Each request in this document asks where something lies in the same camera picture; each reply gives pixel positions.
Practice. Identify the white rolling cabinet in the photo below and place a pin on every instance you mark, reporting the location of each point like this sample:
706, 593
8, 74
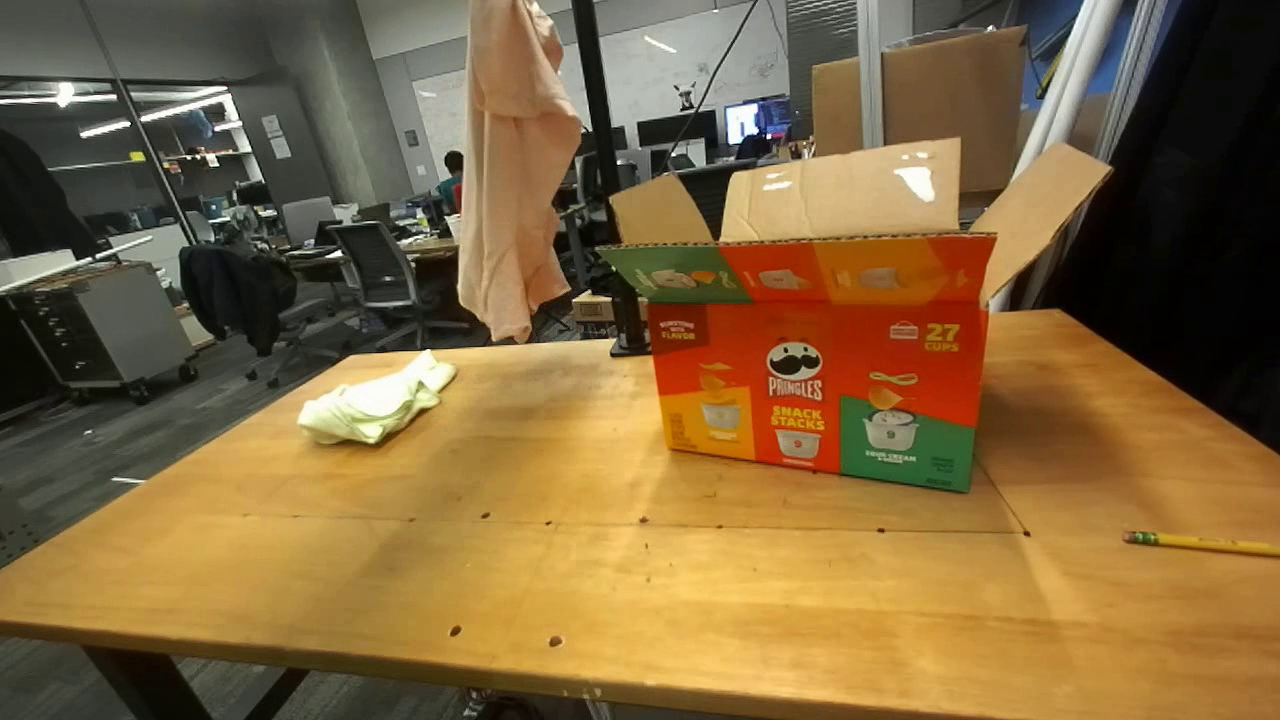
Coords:
93, 327

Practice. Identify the chair with black jacket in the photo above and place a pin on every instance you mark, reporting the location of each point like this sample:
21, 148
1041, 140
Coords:
243, 295

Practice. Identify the dark computer monitor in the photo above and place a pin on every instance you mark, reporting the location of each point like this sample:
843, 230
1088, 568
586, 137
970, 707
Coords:
677, 135

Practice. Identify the yellow pencil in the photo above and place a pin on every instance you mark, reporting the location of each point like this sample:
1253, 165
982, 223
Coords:
1203, 541

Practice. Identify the seated person red top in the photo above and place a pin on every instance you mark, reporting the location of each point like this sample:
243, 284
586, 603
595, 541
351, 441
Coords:
455, 183

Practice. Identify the lit shelving unit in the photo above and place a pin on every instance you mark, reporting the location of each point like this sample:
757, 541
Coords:
192, 145

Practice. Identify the white structural column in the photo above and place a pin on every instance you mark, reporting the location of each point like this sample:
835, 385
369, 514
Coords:
870, 64

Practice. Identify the lit computer monitor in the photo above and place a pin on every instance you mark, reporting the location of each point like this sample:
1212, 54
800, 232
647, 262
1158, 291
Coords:
752, 121

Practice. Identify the black table leg frame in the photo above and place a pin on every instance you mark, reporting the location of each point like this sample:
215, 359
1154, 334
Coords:
144, 683

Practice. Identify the black curtain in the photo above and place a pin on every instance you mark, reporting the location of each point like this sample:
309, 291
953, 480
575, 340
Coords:
1187, 201

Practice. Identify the orange Pringles cardboard box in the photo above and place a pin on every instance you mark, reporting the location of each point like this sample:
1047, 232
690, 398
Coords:
812, 372

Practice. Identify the pale pink shirt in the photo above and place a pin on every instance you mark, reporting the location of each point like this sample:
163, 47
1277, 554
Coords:
514, 175

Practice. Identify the white plastic pipe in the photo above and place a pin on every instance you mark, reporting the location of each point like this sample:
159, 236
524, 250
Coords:
1142, 64
1066, 135

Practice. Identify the light green shirt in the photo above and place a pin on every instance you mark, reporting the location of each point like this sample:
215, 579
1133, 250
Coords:
375, 400

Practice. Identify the black mesh office chair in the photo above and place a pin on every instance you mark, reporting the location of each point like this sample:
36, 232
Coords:
377, 264

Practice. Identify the black vertical pole stand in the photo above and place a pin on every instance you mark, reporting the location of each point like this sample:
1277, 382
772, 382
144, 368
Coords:
599, 201

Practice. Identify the large brown cardboard box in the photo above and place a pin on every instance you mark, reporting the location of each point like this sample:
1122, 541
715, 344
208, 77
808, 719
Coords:
935, 105

